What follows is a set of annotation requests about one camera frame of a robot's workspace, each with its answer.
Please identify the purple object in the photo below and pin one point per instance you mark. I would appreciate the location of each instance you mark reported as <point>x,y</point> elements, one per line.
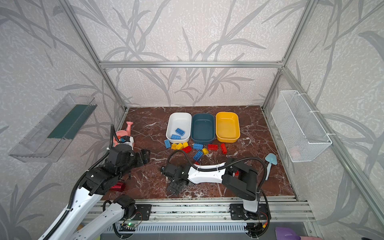
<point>286,234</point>

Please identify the pink watering can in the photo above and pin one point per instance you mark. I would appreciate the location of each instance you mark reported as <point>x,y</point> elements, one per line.
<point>127,132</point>

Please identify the light blue toy shovel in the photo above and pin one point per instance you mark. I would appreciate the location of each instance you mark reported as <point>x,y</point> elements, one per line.
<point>272,161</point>

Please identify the small yellow lego brick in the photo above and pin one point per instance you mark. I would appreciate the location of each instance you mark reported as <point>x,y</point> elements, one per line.
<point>205,151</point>

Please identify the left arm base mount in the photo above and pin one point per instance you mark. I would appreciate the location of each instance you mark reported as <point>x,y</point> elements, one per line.
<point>143,212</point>

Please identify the teal rectangular container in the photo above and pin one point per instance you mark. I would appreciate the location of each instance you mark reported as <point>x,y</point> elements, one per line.
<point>203,129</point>

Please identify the clear plastic wall shelf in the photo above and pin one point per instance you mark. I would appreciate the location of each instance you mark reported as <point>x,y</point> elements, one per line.
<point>49,139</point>

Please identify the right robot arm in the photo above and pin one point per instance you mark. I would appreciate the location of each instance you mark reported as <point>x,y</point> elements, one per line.
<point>235,175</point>

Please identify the yellow rectangular container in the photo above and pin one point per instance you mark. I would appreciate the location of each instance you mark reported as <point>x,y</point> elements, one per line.
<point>227,127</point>

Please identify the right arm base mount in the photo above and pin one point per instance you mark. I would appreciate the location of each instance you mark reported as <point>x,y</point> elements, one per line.
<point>238,212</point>

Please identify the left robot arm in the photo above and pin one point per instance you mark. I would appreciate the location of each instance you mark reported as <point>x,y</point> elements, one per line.
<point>88,190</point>

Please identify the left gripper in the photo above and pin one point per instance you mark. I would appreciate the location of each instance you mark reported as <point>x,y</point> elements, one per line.
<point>146,158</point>

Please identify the red metallic can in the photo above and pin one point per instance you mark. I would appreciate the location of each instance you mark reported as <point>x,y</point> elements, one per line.
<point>118,187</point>

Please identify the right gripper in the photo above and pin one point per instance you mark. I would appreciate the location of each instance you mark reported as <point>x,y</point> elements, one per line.
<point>171,187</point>

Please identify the white wire mesh basket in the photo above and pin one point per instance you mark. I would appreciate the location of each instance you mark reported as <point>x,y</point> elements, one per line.
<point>302,133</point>

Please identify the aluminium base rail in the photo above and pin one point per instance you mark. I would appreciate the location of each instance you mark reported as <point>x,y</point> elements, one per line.
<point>211,215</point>

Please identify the white rectangular container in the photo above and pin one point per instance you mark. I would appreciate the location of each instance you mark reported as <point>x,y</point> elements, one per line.
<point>182,121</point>

